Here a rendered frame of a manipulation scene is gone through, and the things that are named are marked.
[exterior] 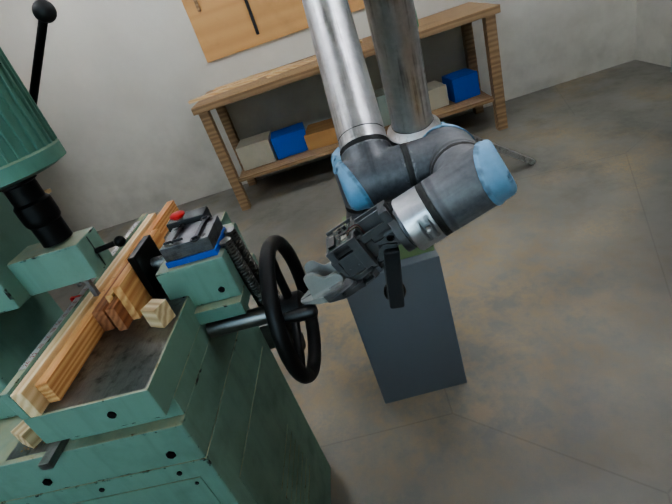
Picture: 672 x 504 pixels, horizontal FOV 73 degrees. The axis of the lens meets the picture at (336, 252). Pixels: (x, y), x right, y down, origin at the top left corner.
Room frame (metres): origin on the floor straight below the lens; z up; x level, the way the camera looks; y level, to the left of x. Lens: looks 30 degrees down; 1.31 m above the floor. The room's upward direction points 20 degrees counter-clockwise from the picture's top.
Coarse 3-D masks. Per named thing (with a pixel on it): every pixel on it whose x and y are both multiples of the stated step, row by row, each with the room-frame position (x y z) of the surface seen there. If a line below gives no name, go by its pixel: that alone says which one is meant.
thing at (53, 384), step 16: (176, 208) 1.22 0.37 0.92; (160, 224) 1.10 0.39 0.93; (128, 256) 0.94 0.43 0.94; (96, 304) 0.77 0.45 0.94; (96, 320) 0.73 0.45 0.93; (80, 336) 0.68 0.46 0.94; (96, 336) 0.71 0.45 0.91; (64, 352) 0.64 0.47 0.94; (80, 352) 0.66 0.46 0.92; (48, 368) 0.61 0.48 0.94; (64, 368) 0.61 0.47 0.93; (80, 368) 0.64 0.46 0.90; (48, 384) 0.57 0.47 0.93; (64, 384) 0.60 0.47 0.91; (48, 400) 0.58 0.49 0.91
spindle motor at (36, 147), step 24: (0, 48) 0.81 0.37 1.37; (0, 72) 0.77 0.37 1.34; (0, 96) 0.75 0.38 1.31; (24, 96) 0.79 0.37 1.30; (0, 120) 0.73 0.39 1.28; (24, 120) 0.76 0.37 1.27; (0, 144) 0.72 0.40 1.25; (24, 144) 0.73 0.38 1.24; (48, 144) 0.77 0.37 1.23; (0, 168) 0.71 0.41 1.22; (24, 168) 0.72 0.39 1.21
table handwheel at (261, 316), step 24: (264, 264) 0.68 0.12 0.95; (288, 264) 0.85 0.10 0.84; (264, 288) 0.64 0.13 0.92; (288, 288) 0.73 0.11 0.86; (264, 312) 0.73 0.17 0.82; (216, 336) 0.74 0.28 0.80; (288, 336) 0.60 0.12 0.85; (312, 336) 0.77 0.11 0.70; (288, 360) 0.59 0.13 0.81; (312, 360) 0.70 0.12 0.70
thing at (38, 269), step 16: (80, 240) 0.76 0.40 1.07; (96, 240) 0.79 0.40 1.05; (16, 256) 0.79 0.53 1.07; (32, 256) 0.76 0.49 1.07; (48, 256) 0.75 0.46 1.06; (64, 256) 0.75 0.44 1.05; (80, 256) 0.74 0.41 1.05; (96, 256) 0.77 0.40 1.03; (112, 256) 0.81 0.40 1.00; (16, 272) 0.76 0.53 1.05; (32, 272) 0.76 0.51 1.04; (48, 272) 0.75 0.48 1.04; (64, 272) 0.75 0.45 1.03; (80, 272) 0.75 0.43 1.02; (96, 272) 0.75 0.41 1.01; (32, 288) 0.76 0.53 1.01; (48, 288) 0.76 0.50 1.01
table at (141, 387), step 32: (224, 224) 1.07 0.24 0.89; (160, 288) 0.82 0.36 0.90; (192, 320) 0.72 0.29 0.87; (96, 352) 0.67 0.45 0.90; (128, 352) 0.64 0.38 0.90; (160, 352) 0.60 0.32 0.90; (96, 384) 0.58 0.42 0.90; (128, 384) 0.55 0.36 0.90; (160, 384) 0.55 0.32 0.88; (64, 416) 0.55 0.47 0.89; (96, 416) 0.54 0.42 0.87; (128, 416) 0.53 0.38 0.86; (160, 416) 0.53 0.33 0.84
